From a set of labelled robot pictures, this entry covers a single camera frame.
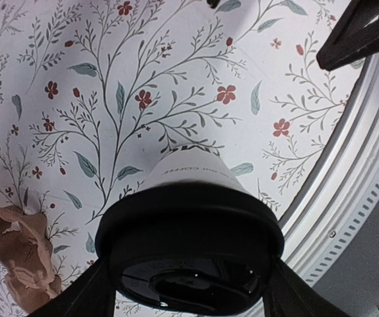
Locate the white paper coffee cup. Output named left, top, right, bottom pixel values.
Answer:
left=141, top=145, right=248, bottom=194

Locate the brown cardboard cup carrier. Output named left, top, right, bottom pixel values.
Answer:
left=0, top=205, right=61, bottom=313

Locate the front aluminium rail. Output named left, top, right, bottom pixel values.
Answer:
left=279, top=53, right=379, bottom=286

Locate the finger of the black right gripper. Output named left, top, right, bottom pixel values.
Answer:
left=316, top=1, right=379, bottom=70

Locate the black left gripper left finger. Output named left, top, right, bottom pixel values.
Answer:
left=32, top=258, right=116, bottom=317

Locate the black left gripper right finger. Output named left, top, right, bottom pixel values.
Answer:
left=263, top=256, right=347, bottom=317

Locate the black plastic cup lid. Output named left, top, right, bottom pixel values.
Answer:
left=95, top=182, right=284, bottom=316

